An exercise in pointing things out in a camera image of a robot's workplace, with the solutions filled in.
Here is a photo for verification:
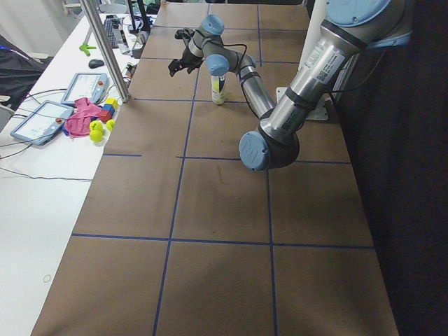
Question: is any blue cube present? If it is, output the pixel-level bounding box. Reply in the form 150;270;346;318
102;104;116;116

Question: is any pink cloth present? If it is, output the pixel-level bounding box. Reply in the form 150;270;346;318
63;97;102;138

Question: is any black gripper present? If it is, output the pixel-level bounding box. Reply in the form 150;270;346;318
168;48;202;77

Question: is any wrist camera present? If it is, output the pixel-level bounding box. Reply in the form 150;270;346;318
174;28;195;45

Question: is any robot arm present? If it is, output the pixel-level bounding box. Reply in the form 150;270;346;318
168;1;414;172

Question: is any seated person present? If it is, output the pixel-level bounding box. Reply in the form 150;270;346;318
1;36;46;111

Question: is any aluminium frame post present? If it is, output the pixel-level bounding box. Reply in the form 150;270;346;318
80;0;130;103

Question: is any teach pendant near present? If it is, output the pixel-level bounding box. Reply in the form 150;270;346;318
10;100;74;146

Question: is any spare tennis ball two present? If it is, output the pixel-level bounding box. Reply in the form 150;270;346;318
89;129;104;143

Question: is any black camera cable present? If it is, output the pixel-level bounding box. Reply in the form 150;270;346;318
209;41;262;116

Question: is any black computer mouse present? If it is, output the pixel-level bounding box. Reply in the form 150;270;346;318
88;59;104;69

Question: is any spare tennis ball three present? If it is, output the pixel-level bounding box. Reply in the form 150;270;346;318
106;119;116;132

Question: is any white mounting post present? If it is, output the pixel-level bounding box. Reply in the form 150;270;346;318
275;0;328;121

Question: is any teach pendant far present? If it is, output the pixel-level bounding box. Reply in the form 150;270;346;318
61;73;109;106

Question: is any green plastic tool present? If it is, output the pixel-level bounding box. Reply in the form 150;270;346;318
79;43;96;57

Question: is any black keyboard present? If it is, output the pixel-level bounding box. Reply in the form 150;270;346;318
103;17;121;49

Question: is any clear tennis ball can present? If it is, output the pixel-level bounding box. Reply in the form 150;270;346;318
211;75;226;105

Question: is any teach pendant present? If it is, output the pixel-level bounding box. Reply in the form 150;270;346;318
61;73;109;106
10;100;74;146

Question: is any yellow cube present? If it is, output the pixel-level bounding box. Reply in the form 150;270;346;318
104;97;118;109

